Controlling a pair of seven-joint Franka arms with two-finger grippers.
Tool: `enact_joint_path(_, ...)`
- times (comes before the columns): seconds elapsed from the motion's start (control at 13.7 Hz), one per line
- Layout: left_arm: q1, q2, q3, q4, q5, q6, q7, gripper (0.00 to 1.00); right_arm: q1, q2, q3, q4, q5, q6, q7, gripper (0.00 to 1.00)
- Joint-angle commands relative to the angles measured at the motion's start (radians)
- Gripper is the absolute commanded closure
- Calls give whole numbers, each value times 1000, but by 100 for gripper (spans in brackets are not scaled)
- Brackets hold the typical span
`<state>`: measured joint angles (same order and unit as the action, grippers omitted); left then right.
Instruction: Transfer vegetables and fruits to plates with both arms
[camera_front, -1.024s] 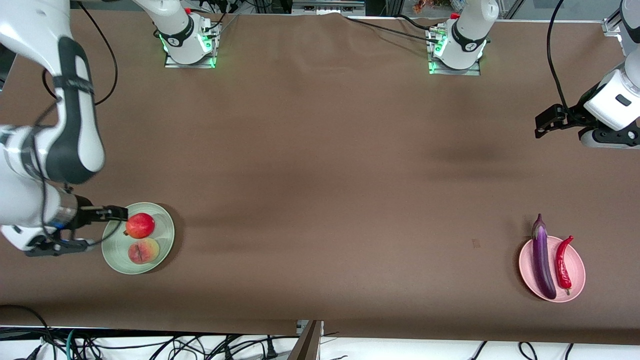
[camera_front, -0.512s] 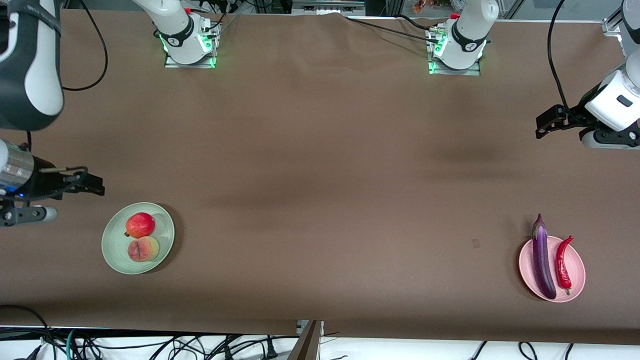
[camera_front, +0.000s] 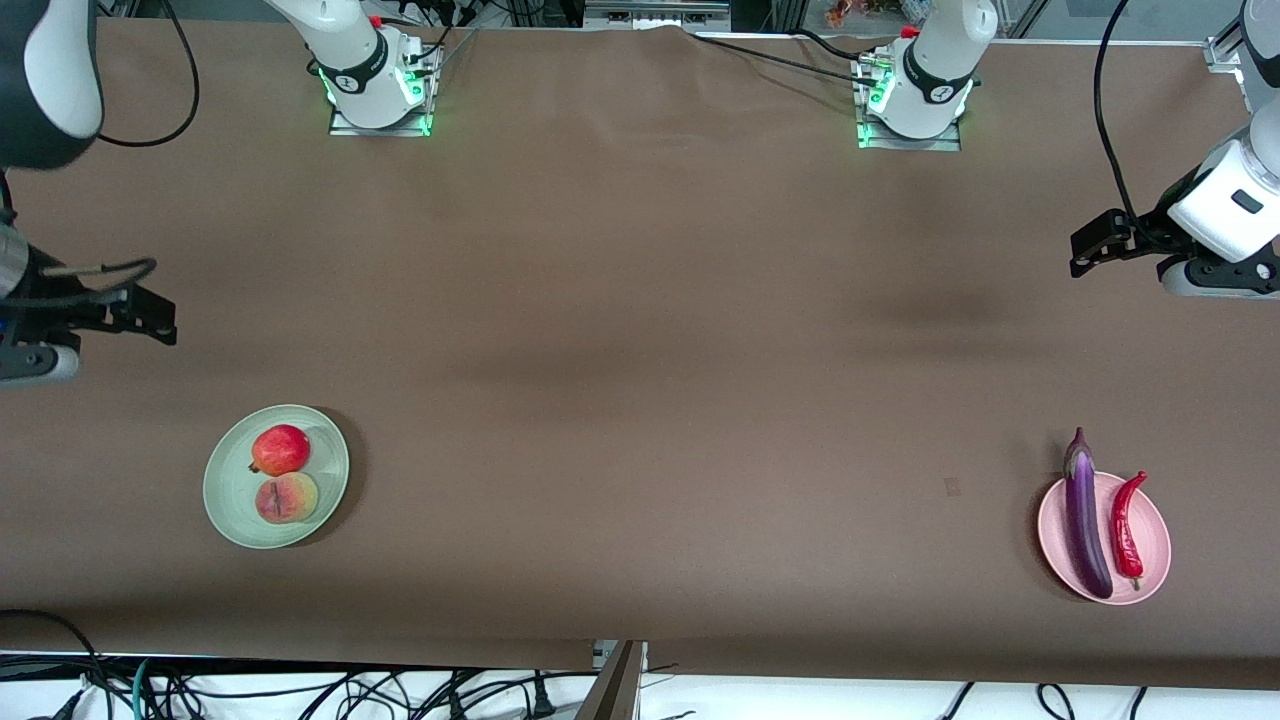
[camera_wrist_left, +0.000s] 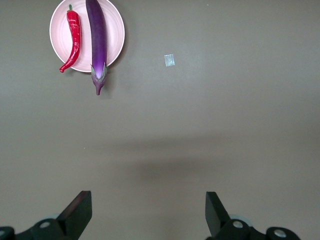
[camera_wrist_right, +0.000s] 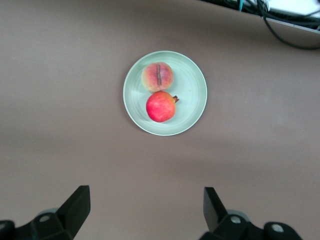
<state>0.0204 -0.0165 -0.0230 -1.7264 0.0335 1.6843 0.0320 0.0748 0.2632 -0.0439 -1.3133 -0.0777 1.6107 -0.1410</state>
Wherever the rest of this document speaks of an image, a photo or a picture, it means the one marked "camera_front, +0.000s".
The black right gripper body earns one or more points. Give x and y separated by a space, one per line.
60 300

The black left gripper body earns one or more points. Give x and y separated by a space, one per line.
1149 232

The red pomegranate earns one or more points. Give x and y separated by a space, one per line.
282 450

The yellow pink peach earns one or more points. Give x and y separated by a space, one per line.
287 498

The purple eggplant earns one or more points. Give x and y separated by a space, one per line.
1088 530

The red chili pepper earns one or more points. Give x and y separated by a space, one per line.
1122 530

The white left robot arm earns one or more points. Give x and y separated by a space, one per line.
1230 200

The pale green plate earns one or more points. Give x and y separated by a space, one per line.
230 500

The pink plate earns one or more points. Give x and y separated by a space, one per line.
1055 530

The brown table cover cloth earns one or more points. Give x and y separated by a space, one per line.
600 400

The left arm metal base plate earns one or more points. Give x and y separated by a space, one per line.
940 145

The aluminium frame corner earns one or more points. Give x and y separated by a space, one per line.
1215 55

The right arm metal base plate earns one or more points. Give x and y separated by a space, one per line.
345 127

